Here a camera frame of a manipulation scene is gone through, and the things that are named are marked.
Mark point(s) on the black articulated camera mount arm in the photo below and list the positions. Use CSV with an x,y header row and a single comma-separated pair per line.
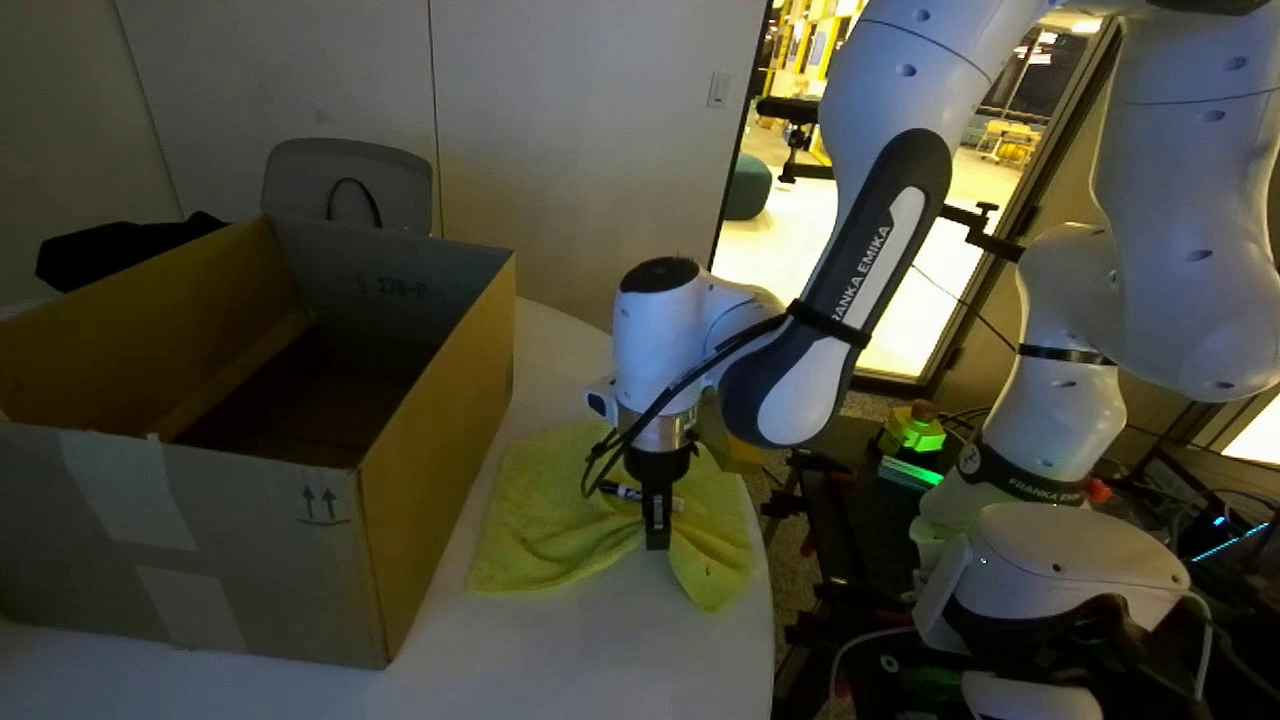
x,y
995,240

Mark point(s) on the dark green pouf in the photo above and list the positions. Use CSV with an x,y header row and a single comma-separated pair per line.
x,y
746,187

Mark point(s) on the yellow microfiber cloth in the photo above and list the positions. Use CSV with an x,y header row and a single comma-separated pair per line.
x,y
545,533

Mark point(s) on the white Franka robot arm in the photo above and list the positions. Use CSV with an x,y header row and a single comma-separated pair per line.
x,y
1163,201

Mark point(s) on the green lit device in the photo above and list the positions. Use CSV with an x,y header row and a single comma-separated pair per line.
x,y
912,436

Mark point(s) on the black robot cart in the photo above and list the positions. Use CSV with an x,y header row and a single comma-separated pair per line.
x,y
853,533

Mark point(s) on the black stereo camera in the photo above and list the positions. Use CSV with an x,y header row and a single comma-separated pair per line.
x,y
784,114

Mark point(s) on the brown cardboard box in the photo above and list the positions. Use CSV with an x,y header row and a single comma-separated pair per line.
x,y
201,563

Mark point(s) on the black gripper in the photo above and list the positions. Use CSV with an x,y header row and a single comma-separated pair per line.
x,y
658,475

